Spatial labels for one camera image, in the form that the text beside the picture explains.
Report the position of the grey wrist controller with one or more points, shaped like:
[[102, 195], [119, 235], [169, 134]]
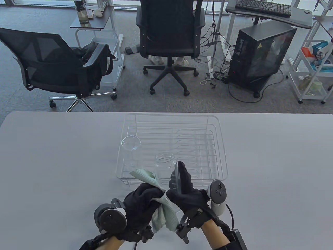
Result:
[[110, 220], [218, 195]]

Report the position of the black keyboard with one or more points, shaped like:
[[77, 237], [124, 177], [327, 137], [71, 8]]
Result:
[[262, 7]]

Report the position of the pale green bowl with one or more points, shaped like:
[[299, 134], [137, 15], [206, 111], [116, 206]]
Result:
[[316, 87]]

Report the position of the white power strip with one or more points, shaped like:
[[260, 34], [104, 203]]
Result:
[[211, 67]]

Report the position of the white utility cart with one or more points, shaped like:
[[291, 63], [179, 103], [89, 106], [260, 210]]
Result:
[[307, 70]]

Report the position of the person's right hand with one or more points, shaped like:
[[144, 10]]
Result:
[[190, 198]]

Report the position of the person's right forearm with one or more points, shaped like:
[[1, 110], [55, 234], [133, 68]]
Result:
[[214, 233]]

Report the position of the small white object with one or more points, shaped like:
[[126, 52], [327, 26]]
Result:
[[98, 12]]

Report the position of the black desk top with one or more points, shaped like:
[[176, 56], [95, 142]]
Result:
[[299, 19]]

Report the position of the dark drink bottle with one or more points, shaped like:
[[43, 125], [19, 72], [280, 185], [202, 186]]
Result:
[[81, 11]]

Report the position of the black bag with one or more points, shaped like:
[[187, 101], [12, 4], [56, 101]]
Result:
[[98, 60]]

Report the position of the black computer tower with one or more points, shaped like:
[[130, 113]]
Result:
[[260, 54]]

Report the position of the grey foot pedal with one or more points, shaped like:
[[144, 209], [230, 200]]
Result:
[[131, 49]]

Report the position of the person's left hand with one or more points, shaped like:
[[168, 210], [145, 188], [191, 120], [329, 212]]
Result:
[[138, 208]]

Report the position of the clear glass jar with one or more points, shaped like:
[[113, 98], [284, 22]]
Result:
[[164, 166]]

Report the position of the person's left fingers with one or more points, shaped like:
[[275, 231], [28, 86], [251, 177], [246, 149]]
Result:
[[153, 191]]

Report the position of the light green cloth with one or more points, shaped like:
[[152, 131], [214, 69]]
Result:
[[166, 213]]

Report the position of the black mesh office chair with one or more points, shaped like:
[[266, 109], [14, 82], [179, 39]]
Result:
[[46, 62]]

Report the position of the dark top white side table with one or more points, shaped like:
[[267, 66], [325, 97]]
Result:
[[98, 20]]

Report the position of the clear glass cup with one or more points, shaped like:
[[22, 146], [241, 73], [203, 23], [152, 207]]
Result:
[[130, 148]]

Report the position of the person's right fingers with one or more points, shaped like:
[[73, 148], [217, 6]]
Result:
[[185, 177]]

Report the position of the person's left forearm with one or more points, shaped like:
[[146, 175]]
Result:
[[111, 243]]

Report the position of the grey right wrist controller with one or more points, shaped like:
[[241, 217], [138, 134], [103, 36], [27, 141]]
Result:
[[218, 195]]

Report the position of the black high-back office chair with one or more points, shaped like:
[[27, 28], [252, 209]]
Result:
[[169, 28]]

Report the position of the grey left wrist controller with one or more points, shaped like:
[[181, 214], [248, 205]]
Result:
[[110, 220]]

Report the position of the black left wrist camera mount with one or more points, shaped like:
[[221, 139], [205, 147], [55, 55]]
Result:
[[140, 233]]

